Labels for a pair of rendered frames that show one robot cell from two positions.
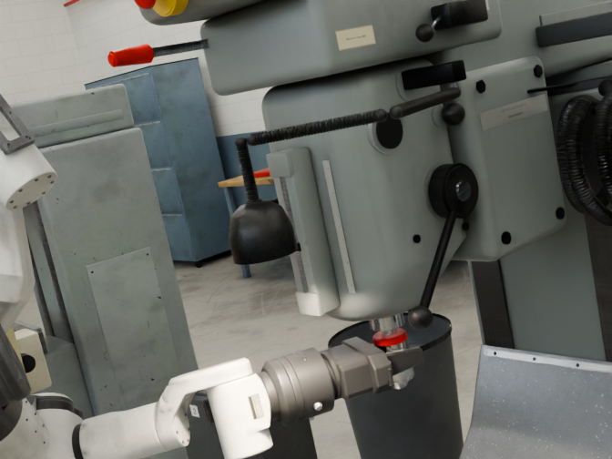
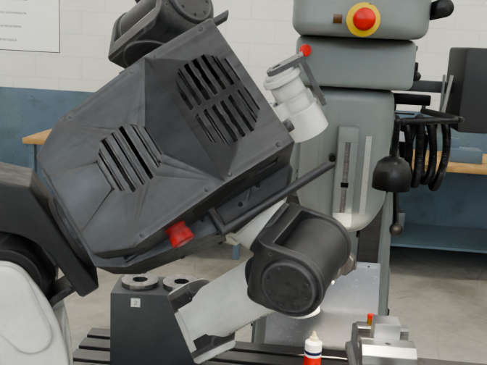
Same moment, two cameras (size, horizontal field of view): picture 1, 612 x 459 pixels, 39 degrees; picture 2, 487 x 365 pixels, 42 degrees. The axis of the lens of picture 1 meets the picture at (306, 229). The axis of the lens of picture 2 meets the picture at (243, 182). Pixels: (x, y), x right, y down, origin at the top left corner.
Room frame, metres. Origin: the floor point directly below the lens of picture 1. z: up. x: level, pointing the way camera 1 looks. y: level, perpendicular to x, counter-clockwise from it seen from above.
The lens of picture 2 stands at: (0.31, 1.10, 1.71)
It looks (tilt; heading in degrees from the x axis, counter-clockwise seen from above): 12 degrees down; 314
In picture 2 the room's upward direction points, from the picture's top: 3 degrees clockwise
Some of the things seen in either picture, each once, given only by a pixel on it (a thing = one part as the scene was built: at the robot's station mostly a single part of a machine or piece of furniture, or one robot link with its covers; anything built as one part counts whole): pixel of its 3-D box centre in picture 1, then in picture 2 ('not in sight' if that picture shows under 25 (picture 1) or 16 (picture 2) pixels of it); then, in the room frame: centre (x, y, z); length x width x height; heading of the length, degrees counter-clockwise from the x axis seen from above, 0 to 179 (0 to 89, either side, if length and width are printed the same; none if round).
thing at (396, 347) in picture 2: not in sight; (388, 352); (0.99, -0.13, 1.03); 0.12 x 0.06 x 0.04; 41
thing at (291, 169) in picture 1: (304, 231); (344, 176); (1.07, 0.00, 1.44); 0.04 x 0.04 x 0.21; 39
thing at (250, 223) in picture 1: (260, 228); (392, 171); (0.93, 0.05, 1.48); 0.07 x 0.07 x 0.06
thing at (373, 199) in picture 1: (364, 190); (343, 155); (1.14, -0.09, 1.47); 0.21 x 0.19 x 0.32; 39
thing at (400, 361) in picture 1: (402, 361); not in sight; (1.11, -0.09, 1.24); 0.06 x 0.02 x 0.03; 109
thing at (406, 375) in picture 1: (393, 359); not in sight; (1.14, -0.08, 1.23); 0.05 x 0.05 x 0.06
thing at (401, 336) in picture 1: (390, 336); not in sight; (1.14, -0.08, 1.26); 0.05 x 0.05 x 0.01
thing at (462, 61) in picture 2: not in sight; (470, 88); (1.06, -0.53, 1.62); 0.20 x 0.09 x 0.21; 129
